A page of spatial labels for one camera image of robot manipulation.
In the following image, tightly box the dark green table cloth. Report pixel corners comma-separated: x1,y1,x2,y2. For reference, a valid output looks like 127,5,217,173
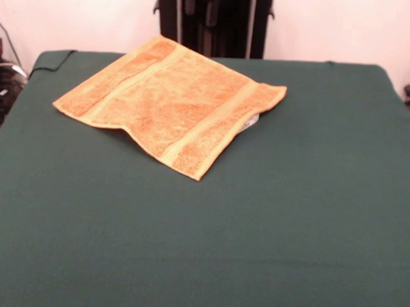
0,46,410,307

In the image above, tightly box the tan terry towel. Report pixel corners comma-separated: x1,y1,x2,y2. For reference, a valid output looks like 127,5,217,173
49,30,290,185

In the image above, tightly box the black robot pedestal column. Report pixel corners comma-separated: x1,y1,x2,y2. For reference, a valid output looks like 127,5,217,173
150,0,277,60

